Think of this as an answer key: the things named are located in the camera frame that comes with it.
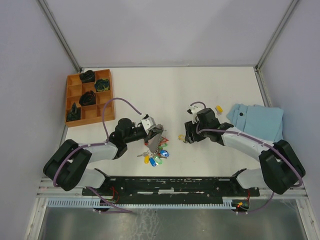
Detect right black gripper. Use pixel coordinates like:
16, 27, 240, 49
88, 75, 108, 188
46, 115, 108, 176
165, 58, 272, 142
183, 119, 209, 144

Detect bunch of coloured key tags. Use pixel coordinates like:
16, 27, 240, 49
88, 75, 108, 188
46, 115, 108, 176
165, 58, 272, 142
137, 136, 170, 167

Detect yellow tagged key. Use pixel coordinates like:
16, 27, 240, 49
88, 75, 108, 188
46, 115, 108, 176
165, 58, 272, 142
178, 134, 188, 144

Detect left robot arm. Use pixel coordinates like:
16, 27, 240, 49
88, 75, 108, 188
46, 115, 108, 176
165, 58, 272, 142
43, 116, 164, 195

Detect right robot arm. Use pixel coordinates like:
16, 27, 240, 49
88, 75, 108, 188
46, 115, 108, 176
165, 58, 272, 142
184, 105, 306, 196

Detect yellow key tag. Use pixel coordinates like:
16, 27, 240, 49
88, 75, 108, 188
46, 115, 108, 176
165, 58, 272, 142
215, 105, 223, 116

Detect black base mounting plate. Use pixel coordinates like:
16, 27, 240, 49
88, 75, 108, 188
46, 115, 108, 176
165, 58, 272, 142
95, 176, 260, 205

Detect green black rolled sock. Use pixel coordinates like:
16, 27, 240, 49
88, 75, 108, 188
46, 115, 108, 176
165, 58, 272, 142
94, 78, 110, 92

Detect black red rolled sock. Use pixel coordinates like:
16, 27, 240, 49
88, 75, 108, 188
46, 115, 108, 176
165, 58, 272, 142
79, 90, 96, 107

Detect light blue folded cloth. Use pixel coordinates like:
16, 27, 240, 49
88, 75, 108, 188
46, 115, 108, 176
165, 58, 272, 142
226, 103, 284, 142

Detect orange wooden compartment tray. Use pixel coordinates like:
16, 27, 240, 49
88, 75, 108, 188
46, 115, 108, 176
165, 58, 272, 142
64, 69, 115, 127

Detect dark green rolled sock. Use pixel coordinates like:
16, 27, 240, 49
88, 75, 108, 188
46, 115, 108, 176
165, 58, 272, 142
66, 102, 81, 122

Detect black rolled sock top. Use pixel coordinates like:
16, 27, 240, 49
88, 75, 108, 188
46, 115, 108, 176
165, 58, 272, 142
79, 70, 96, 84

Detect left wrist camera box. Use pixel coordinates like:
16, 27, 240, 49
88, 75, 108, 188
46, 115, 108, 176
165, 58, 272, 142
140, 114, 156, 132

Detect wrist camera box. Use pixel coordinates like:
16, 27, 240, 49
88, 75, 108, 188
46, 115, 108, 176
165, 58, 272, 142
140, 114, 156, 132
187, 105, 204, 124

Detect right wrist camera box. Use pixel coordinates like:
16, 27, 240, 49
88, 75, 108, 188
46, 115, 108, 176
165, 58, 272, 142
187, 105, 204, 124

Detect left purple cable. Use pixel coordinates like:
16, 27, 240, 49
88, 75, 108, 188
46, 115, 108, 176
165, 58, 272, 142
52, 97, 148, 215

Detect white cable duct rail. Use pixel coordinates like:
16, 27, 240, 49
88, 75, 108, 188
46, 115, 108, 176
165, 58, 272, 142
47, 196, 241, 210

